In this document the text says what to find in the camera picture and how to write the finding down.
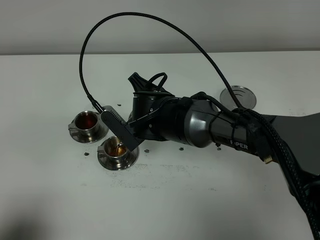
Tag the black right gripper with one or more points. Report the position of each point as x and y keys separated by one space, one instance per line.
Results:
x=156 y=115

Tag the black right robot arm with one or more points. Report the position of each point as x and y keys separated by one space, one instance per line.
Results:
x=199 y=120

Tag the far stainless steel saucer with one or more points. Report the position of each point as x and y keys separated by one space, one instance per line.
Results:
x=90 y=137

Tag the stainless steel saucer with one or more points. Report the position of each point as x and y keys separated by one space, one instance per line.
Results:
x=90 y=137
x=118 y=164

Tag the far stainless steel teacup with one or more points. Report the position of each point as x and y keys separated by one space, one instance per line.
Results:
x=85 y=122

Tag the stainless steel teacup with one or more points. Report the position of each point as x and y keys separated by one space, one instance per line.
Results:
x=113 y=147
x=85 y=122

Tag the near stainless steel teacup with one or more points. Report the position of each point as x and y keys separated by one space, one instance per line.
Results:
x=113 y=147

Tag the near stainless steel saucer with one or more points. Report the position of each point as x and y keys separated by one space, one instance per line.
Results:
x=118 y=164

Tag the stainless steel teapot coaster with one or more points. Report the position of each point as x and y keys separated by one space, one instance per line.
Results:
x=245 y=96

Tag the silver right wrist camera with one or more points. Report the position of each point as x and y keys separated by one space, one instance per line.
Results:
x=108 y=117

